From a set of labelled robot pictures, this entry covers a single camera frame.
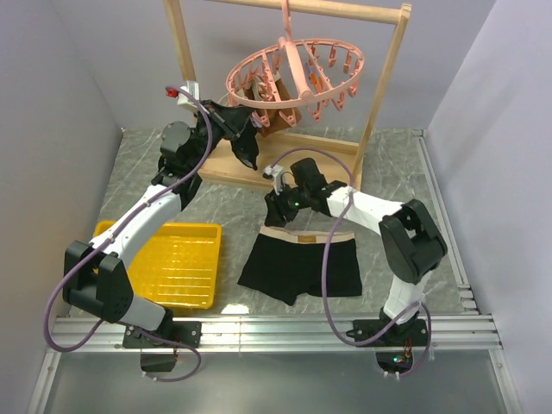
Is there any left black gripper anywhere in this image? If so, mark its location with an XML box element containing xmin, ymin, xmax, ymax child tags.
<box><xmin>189</xmin><ymin>99</ymin><xmax>254</xmax><ymax>173</ymax></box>

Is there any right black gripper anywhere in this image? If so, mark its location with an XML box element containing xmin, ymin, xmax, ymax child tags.
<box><xmin>265</xmin><ymin>180</ymin><xmax>311</xmax><ymax>229</ymax></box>

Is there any purple clothes clip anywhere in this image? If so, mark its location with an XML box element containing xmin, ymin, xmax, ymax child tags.
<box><xmin>250</xmin><ymin>116</ymin><xmax>262</xmax><ymax>129</ymax></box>

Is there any black underwear beige waistband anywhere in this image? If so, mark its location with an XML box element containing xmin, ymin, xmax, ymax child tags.
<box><xmin>238</xmin><ymin>226</ymin><xmax>362</xmax><ymax>306</ymax></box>

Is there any pink round clip hanger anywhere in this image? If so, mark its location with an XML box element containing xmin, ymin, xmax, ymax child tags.
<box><xmin>225</xmin><ymin>1</ymin><xmax>366</xmax><ymax>128</ymax></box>

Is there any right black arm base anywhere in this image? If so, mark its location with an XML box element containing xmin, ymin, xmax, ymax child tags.
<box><xmin>346</xmin><ymin>312</ymin><xmax>432</xmax><ymax>380</ymax></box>

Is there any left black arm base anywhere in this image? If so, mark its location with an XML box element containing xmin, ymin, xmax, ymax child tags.
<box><xmin>122</xmin><ymin>321</ymin><xmax>202</xmax><ymax>383</ymax></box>

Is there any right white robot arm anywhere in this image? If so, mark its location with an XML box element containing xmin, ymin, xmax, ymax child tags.
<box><xmin>263</xmin><ymin>158</ymin><xmax>448</xmax><ymax>345</ymax></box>

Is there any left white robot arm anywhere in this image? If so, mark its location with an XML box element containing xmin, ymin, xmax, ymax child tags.
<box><xmin>62</xmin><ymin>100</ymin><xmax>259</xmax><ymax>347</ymax></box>

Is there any brown underwear on hanger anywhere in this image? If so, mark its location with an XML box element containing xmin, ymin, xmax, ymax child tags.
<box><xmin>243</xmin><ymin>77</ymin><xmax>303</xmax><ymax>137</ymax></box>

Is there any wooden hanging rack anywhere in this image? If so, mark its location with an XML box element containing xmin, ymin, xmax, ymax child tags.
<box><xmin>162</xmin><ymin>0</ymin><xmax>413</xmax><ymax>198</ymax></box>

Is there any yellow plastic tray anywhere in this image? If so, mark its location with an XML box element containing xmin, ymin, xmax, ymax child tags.
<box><xmin>72</xmin><ymin>220</ymin><xmax>223</xmax><ymax>311</ymax></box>

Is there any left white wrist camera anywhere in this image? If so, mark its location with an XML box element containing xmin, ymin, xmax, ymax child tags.
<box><xmin>166</xmin><ymin>80</ymin><xmax>200</xmax><ymax>111</ymax></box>

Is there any aluminium mounting rail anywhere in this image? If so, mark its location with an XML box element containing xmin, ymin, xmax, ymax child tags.
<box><xmin>25</xmin><ymin>313</ymin><xmax>518</xmax><ymax>414</ymax></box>

